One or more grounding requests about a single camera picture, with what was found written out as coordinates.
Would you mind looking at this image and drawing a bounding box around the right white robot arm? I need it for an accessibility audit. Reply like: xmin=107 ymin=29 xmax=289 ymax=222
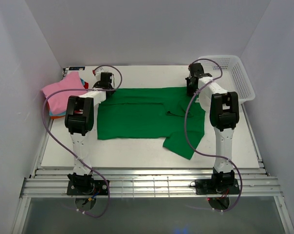
xmin=186 ymin=59 xmax=240 ymax=195

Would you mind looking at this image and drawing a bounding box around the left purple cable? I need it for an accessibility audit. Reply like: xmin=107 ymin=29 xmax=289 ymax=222
xmin=42 ymin=64 xmax=123 ymax=218

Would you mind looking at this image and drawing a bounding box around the orange folded t shirt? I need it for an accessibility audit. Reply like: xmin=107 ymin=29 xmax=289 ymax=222
xmin=50 ymin=116 xmax=65 ymax=119

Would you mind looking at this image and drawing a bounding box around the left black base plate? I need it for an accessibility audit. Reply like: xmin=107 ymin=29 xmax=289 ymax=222
xmin=66 ymin=180 xmax=108 ymax=196

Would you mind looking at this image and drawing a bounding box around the white plastic basket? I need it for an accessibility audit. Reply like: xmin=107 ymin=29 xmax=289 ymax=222
xmin=199 ymin=55 xmax=256 ymax=104

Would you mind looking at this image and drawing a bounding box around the blue label sticker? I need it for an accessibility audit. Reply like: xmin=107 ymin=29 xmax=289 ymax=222
xmin=69 ymin=66 xmax=85 ymax=71

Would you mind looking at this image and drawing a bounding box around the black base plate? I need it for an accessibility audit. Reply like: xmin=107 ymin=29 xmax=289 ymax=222
xmin=194 ymin=179 xmax=240 ymax=195
xmin=66 ymin=180 xmax=108 ymax=196

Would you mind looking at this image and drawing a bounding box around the green t shirt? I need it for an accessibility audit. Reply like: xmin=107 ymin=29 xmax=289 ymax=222
xmin=97 ymin=87 xmax=205 ymax=159

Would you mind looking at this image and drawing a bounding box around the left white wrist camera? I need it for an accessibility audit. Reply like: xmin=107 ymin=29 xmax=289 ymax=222
xmin=92 ymin=68 xmax=105 ymax=78

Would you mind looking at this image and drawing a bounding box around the light blue folded t shirt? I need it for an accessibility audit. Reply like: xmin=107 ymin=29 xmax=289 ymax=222
xmin=49 ymin=78 xmax=86 ymax=117

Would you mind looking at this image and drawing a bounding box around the pink folded t shirt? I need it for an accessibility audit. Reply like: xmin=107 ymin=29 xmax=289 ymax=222
xmin=40 ymin=71 xmax=88 ymax=116

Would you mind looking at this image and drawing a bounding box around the purple cable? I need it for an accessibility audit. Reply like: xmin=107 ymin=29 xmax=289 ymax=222
xmin=42 ymin=64 xmax=123 ymax=218
xmin=184 ymin=58 xmax=243 ymax=212

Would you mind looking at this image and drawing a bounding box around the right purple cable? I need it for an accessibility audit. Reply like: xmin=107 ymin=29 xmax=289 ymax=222
xmin=184 ymin=58 xmax=243 ymax=212

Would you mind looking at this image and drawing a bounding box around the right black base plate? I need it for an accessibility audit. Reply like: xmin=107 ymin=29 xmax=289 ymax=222
xmin=194 ymin=179 xmax=240 ymax=195

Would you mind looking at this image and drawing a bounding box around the red folded t shirt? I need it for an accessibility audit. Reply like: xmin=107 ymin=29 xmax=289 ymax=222
xmin=83 ymin=82 xmax=89 ymax=90

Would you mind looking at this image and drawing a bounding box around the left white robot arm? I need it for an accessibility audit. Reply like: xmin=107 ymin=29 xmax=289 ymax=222
xmin=65 ymin=71 xmax=114 ymax=195

